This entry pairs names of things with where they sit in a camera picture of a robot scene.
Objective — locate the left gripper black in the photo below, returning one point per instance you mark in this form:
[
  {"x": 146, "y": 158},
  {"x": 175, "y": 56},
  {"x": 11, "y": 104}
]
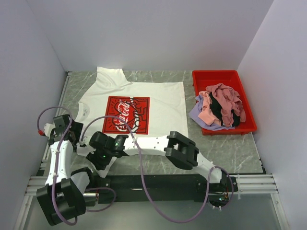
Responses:
[{"x": 76, "y": 128}]

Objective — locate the black t shirt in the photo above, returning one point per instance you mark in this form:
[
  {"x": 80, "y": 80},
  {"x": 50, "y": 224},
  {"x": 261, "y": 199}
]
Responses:
[{"x": 216, "y": 110}]

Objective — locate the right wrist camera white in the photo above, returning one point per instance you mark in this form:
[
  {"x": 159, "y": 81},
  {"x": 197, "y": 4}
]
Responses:
[{"x": 83, "y": 149}]

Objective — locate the red plastic bin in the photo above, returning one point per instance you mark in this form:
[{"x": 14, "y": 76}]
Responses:
[{"x": 203, "y": 78}]

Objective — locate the white t shirt red print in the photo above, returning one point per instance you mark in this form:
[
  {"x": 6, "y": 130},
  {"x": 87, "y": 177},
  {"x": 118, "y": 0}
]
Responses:
[{"x": 116, "y": 106}]

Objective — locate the lavender t shirt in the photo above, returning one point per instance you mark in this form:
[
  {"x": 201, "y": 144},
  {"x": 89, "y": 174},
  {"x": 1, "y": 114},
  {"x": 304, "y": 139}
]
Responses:
[{"x": 193, "y": 114}]

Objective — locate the black base crossbar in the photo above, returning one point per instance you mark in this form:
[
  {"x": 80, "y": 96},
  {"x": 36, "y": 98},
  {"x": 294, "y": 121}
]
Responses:
[{"x": 176, "y": 187}]

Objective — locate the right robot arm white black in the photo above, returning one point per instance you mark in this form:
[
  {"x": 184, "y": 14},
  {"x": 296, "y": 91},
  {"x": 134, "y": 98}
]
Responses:
[{"x": 177, "y": 148}]

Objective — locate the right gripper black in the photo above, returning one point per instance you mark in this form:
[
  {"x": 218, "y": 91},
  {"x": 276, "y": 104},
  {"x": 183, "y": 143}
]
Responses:
[{"x": 97, "y": 163}]

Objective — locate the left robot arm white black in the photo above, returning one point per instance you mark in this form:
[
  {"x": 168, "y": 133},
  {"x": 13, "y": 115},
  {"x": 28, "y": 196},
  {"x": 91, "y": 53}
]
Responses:
[{"x": 61, "y": 199}]

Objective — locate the light pink t shirt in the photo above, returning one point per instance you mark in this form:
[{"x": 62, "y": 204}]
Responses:
[{"x": 206, "y": 114}]

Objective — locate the dusty pink t shirt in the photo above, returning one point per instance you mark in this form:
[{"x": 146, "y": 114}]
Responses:
[{"x": 229, "y": 99}]

